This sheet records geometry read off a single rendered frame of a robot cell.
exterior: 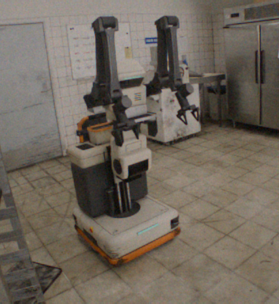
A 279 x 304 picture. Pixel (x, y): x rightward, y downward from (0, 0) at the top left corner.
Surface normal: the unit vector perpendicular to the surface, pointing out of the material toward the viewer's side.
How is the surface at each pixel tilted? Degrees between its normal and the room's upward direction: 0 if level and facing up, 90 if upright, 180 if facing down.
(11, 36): 90
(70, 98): 90
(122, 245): 90
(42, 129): 90
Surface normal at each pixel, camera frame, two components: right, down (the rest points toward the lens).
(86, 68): 0.58, 0.21
